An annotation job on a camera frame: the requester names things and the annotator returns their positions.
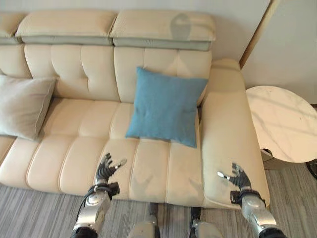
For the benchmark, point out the blue square cushion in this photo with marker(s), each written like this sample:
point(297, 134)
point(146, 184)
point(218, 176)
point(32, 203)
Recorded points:
point(163, 109)

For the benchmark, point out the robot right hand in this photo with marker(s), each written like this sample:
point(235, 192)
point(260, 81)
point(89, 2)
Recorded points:
point(237, 176)

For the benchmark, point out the robot right silver leg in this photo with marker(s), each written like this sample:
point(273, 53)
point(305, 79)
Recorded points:
point(203, 223)

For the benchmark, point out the cream leather sofa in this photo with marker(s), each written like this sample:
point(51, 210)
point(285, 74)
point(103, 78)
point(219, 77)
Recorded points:
point(81, 138)

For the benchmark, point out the round white marble side table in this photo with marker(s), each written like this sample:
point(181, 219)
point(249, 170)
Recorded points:
point(280, 124)

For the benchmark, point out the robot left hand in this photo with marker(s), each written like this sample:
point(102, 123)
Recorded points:
point(105, 169)

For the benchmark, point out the robot silver leg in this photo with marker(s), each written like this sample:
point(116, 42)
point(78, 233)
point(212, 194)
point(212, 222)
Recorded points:
point(144, 223)
point(203, 223)

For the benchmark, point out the dark round object on floor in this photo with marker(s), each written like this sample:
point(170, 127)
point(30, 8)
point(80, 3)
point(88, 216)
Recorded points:
point(312, 168)

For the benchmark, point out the beige grey cushion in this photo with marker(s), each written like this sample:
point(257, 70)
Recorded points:
point(22, 106)

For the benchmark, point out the robot right silver arm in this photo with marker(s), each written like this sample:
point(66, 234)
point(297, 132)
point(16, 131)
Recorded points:
point(257, 213)

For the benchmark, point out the robot left silver leg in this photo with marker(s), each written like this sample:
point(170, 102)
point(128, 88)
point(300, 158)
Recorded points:
point(144, 223)

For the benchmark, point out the robot left silver arm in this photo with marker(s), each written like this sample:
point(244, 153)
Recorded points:
point(95, 208)

